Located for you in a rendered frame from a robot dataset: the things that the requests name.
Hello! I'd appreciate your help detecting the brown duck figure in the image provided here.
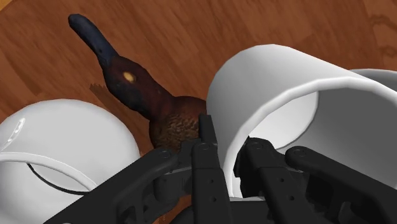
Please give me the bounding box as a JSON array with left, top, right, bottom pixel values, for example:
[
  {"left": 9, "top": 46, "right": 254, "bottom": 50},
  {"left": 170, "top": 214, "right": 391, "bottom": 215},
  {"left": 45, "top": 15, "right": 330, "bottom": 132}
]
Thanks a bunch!
[{"left": 67, "top": 13, "right": 208, "bottom": 153}]

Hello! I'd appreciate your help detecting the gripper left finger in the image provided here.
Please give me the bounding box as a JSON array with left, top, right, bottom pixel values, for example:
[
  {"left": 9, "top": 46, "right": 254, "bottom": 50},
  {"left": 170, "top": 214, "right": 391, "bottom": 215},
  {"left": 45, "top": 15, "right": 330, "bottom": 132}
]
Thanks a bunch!
[{"left": 43, "top": 113, "right": 234, "bottom": 224}]

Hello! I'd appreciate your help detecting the white round bowl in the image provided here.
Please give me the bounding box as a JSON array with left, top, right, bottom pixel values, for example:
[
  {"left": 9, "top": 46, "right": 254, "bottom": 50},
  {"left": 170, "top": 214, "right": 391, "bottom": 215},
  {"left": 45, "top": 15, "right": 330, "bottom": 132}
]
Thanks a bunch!
[{"left": 0, "top": 99, "right": 141, "bottom": 224}]

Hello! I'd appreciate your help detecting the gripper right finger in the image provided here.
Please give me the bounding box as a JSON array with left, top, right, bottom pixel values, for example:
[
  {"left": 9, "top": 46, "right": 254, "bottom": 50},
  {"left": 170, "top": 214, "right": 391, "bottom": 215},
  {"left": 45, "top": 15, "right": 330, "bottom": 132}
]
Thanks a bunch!
[{"left": 233, "top": 137, "right": 397, "bottom": 224}]

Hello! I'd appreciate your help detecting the white cup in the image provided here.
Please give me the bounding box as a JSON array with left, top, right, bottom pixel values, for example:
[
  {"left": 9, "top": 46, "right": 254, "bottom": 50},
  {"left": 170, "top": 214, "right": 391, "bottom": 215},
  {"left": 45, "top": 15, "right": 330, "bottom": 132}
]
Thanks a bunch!
[{"left": 205, "top": 44, "right": 397, "bottom": 198}]

